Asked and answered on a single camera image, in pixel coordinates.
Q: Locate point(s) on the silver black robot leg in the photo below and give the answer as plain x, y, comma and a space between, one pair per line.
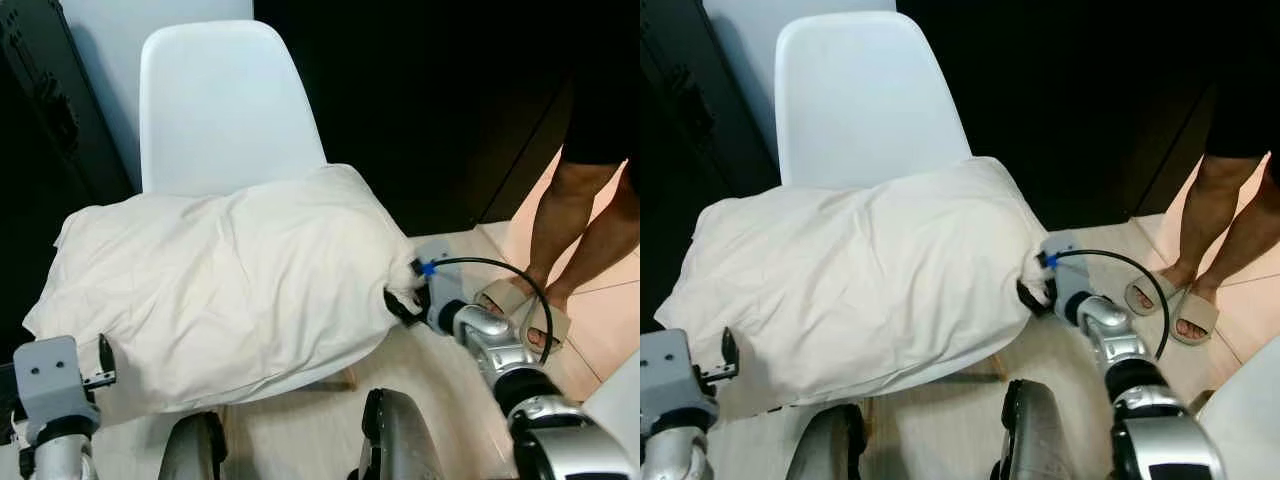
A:
825, 445
195, 450
1035, 435
395, 440

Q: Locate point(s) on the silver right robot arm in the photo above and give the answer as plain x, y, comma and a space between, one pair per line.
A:
500, 345
1120, 345

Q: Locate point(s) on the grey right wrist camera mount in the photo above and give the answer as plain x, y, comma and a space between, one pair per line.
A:
445, 300
1072, 295

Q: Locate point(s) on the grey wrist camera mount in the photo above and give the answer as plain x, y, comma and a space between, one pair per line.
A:
670, 365
445, 300
50, 375
1072, 295

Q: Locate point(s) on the silver black robot left leg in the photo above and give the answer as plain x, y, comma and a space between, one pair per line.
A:
195, 450
825, 445

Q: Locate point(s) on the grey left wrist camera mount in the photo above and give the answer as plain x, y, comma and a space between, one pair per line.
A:
670, 365
50, 375

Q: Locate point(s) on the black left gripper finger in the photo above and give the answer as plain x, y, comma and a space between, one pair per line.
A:
729, 345
106, 350

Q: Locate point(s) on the black door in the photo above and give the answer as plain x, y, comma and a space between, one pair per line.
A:
1060, 100
420, 100

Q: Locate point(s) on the black flight case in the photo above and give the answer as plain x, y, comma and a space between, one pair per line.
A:
690, 90
50, 100

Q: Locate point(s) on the silver black robot right leg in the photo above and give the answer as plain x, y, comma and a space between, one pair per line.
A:
395, 440
1035, 435

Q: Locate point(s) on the person in black shorts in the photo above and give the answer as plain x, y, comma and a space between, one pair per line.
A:
1210, 210
570, 220

